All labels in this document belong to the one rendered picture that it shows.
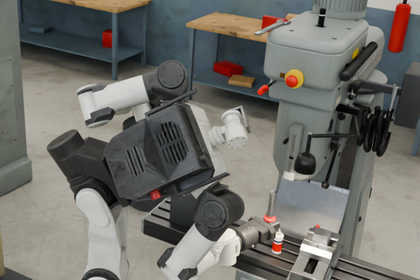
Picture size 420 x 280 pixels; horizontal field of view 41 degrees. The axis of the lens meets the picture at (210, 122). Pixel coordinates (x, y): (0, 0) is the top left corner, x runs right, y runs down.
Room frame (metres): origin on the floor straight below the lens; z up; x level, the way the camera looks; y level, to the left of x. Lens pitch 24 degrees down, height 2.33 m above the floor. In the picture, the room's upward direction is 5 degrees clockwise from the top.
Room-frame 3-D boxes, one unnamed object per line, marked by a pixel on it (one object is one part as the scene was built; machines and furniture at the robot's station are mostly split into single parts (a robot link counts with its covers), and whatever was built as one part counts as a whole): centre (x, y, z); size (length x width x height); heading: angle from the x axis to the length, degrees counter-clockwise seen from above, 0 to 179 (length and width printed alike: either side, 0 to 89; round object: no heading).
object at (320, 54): (1.94, -0.36, 1.81); 0.47 x 0.26 x 0.16; 156
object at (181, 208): (2.08, 0.02, 1.04); 0.22 x 0.12 x 0.20; 71
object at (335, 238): (1.84, -0.47, 0.99); 0.35 x 0.15 x 0.11; 157
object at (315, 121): (1.93, -0.36, 1.47); 0.21 x 0.19 x 0.32; 66
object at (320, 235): (1.87, -0.48, 1.05); 0.06 x 0.05 x 0.06; 67
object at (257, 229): (1.76, -0.19, 1.13); 0.13 x 0.12 x 0.10; 45
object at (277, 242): (1.92, -0.32, 0.99); 0.04 x 0.04 x 0.11
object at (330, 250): (1.81, -0.46, 1.03); 0.12 x 0.06 x 0.04; 67
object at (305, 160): (1.68, -0.33, 1.48); 0.07 x 0.07 x 0.06
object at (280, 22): (1.83, -0.18, 1.89); 0.24 x 0.04 x 0.01; 153
